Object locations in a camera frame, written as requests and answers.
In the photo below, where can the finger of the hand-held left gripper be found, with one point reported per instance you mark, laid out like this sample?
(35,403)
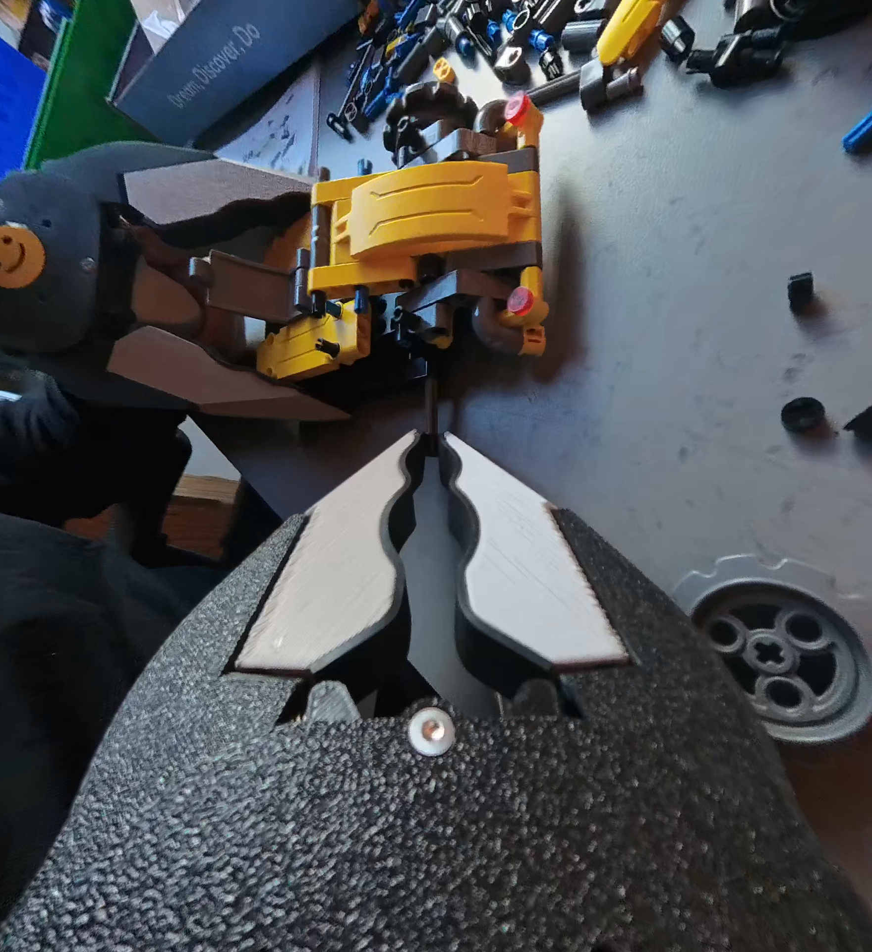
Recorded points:
(213,383)
(213,190)

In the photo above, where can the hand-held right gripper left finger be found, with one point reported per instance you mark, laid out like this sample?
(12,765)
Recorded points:
(324,595)

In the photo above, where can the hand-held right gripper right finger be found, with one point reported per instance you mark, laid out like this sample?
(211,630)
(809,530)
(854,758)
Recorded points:
(540,587)

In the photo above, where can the black yellow toy block vehicle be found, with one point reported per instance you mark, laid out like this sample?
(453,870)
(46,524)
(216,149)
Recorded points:
(421,216)

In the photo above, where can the pile of building block parts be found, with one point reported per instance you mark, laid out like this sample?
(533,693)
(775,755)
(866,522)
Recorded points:
(622,30)

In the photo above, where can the grey desk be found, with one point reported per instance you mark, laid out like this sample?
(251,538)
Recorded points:
(666,297)

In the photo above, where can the person's left hand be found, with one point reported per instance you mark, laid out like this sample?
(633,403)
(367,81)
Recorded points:
(164,297)

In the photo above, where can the instruction booklet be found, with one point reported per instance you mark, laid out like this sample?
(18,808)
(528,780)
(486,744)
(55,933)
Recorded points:
(279,134)

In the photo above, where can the blue cardboard kit box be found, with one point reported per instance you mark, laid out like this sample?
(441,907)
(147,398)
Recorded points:
(205,82)

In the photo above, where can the green plastic bin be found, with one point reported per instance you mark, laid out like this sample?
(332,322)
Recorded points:
(71,104)

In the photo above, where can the grey toothed toy wheel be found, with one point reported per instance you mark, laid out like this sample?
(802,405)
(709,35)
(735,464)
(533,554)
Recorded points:
(848,692)

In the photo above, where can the wooden post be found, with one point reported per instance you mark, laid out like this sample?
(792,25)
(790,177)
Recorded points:
(198,513)

